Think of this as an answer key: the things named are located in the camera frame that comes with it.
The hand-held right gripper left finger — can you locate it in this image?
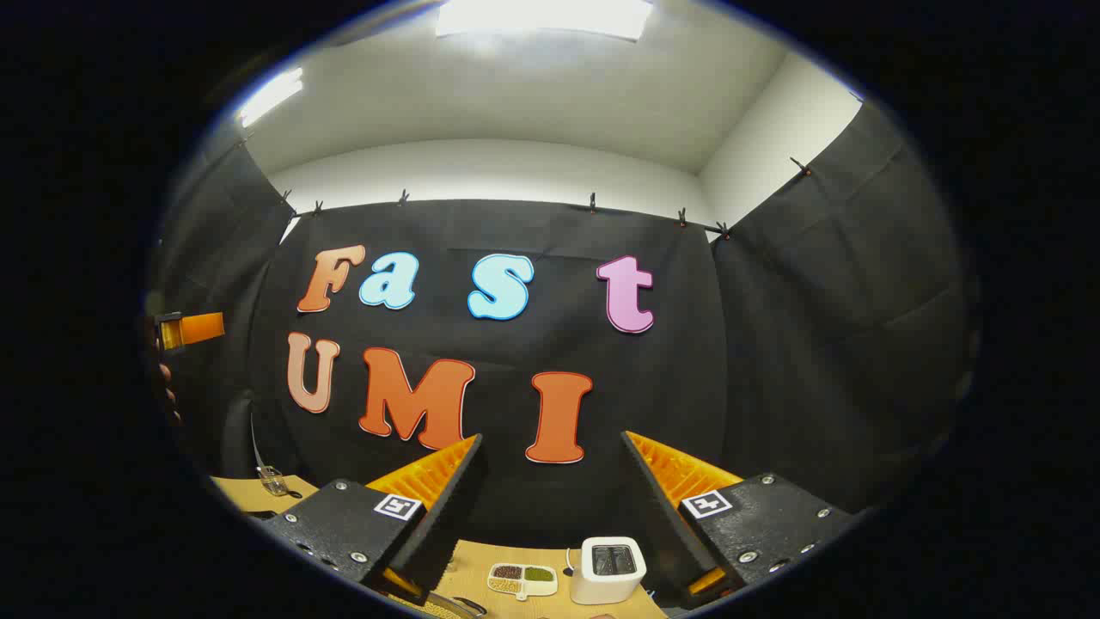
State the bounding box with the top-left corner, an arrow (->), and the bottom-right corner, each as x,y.
262,434 -> 484,605

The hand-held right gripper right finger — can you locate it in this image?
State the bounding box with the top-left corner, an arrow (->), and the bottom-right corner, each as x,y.
620,432 -> 860,609

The white toaster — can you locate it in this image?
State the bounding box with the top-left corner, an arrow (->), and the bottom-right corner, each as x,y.
570,536 -> 647,605

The white divided plate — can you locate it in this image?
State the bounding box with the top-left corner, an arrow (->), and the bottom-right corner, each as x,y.
487,562 -> 559,601

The black backdrop cloth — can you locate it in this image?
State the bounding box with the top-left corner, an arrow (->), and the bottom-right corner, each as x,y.
146,103 -> 981,551

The row of black cloth clips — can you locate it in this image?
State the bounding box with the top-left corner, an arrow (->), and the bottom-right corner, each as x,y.
279,157 -> 813,242

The large ceiling light panel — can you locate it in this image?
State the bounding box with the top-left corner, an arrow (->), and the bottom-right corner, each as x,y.
436,0 -> 654,42

